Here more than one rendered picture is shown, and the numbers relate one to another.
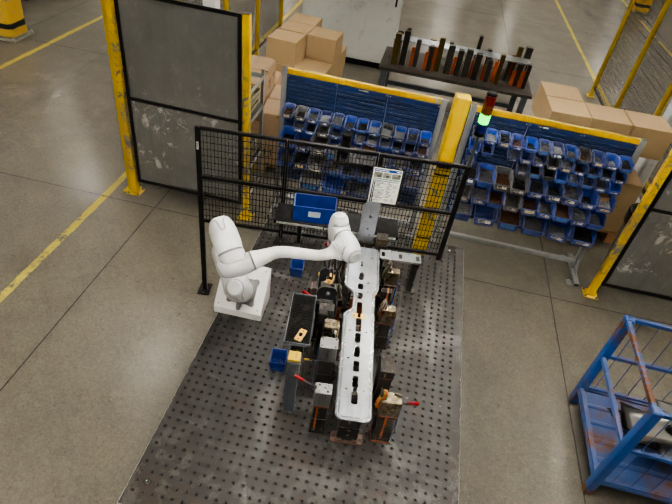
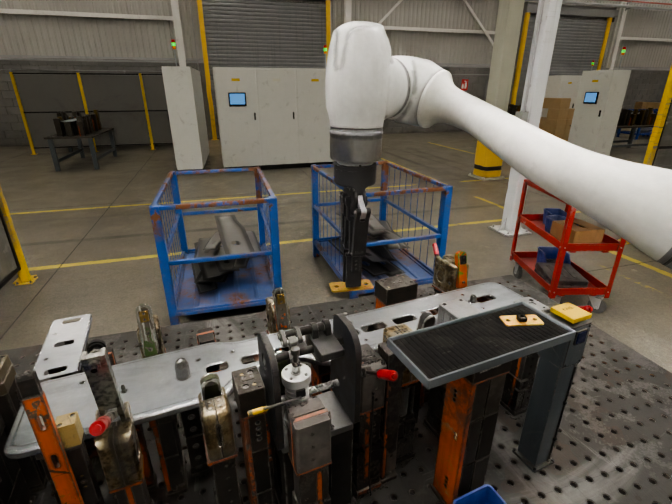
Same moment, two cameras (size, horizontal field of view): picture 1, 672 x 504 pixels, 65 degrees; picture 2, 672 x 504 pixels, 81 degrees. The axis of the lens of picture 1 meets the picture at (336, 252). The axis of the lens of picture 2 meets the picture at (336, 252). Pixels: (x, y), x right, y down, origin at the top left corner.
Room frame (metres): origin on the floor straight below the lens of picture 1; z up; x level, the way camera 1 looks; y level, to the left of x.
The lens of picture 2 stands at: (2.51, 0.64, 1.63)
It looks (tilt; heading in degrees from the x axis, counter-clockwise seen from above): 23 degrees down; 248
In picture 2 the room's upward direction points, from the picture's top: straight up
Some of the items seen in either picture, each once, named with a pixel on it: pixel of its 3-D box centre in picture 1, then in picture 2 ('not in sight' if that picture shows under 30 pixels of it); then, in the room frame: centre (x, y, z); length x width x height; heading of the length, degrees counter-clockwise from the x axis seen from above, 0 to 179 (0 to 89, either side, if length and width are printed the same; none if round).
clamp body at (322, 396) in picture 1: (319, 408); (522, 357); (1.62, -0.05, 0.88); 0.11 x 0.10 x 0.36; 92
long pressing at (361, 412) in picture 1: (360, 319); (323, 339); (2.20, -0.21, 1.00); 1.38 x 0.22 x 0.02; 2
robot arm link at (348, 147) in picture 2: not in sight; (355, 145); (2.21, 0.01, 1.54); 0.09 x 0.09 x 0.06
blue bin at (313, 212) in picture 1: (314, 208); not in sight; (3.11, 0.20, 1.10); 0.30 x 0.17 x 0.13; 94
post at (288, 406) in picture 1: (291, 383); (549, 393); (1.72, 0.12, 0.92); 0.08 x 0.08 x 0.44; 2
